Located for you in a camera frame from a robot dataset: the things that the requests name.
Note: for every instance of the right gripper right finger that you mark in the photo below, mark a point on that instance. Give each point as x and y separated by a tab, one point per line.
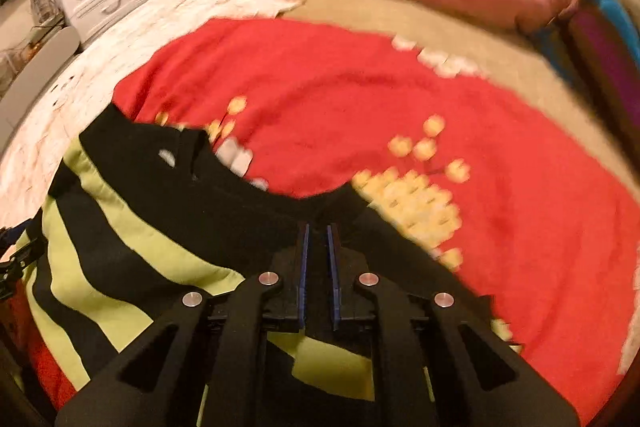
435	362

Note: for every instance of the red floral blanket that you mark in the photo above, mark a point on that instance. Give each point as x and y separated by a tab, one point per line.
490	188

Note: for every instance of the beige bed sheet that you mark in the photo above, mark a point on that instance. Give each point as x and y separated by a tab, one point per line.
507	59

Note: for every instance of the green black striped sweater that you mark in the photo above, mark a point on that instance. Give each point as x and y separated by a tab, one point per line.
137	215

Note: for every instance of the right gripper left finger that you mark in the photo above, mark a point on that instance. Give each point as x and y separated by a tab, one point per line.
202	362

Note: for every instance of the white pink plush blanket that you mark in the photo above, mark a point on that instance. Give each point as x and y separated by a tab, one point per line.
85	87

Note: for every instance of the colourful striped blanket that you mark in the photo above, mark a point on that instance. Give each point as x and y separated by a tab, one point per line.
596	51

